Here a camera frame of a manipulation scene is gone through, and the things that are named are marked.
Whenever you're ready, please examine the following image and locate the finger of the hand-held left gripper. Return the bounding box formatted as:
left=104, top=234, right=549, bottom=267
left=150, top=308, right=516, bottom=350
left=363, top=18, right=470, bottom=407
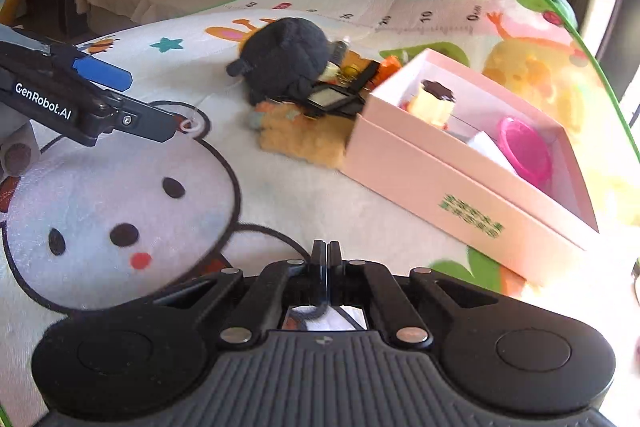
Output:
left=100, top=93, right=182, bottom=144
left=0, top=24, right=134, bottom=91

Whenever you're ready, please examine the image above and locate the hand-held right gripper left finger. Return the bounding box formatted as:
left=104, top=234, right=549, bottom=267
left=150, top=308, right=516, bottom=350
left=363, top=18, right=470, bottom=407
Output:
left=150, top=239, right=327, bottom=345

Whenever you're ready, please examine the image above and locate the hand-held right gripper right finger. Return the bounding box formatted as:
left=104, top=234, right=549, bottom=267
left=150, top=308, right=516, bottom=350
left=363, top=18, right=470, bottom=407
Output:
left=327, top=239, right=496, bottom=344

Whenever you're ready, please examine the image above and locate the white string loop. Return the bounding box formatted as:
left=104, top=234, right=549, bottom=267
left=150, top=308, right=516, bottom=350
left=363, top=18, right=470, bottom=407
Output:
left=179, top=116, right=207, bottom=138

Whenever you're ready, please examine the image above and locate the pink cardboard box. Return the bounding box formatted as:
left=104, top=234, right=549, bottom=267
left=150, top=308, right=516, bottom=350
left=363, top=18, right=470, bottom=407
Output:
left=345, top=48, right=601, bottom=288

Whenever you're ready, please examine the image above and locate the yellow fuzzy plush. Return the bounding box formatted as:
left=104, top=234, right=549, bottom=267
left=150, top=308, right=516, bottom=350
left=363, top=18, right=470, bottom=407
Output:
left=250, top=99, right=361, bottom=170

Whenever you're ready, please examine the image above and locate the black plush toy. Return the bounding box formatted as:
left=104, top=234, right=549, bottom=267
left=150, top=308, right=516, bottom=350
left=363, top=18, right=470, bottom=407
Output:
left=225, top=18, right=335, bottom=105

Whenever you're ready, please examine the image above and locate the black compact mirror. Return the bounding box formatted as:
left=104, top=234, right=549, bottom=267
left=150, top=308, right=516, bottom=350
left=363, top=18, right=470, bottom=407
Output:
left=300, top=59, right=383, bottom=120

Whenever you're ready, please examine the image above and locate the yellow pudding cup toy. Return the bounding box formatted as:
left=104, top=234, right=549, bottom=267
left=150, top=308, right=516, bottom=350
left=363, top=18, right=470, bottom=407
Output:
left=405, top=79, right=458, bottom=128

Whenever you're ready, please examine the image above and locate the small white box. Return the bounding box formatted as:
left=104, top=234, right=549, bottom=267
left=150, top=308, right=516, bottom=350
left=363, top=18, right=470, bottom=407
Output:
left=467, top=131, right=518, bottom=175

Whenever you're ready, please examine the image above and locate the small dark bottle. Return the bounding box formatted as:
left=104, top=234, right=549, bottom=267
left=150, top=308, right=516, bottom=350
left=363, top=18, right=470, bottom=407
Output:
left=327, top=36, right=352, bottom=66

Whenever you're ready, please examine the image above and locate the orange plastic toy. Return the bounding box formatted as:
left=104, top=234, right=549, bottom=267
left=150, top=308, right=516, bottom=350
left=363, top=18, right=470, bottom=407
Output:
left=380, top=52, right=413, bottom=74

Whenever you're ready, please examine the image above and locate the pink plastic strainer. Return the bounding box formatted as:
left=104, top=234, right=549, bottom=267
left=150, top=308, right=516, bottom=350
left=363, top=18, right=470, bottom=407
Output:
left=497, top=117, right=553, bottom=188

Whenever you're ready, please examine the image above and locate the person's left hand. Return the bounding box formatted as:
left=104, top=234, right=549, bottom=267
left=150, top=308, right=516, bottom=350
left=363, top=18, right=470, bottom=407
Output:
left=0, top=127, right=40, bottom=180

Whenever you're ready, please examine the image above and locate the printed cartoon play mat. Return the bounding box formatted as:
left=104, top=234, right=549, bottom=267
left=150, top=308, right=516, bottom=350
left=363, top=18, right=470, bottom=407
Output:
left=0, top=0, right=640, bottom=427

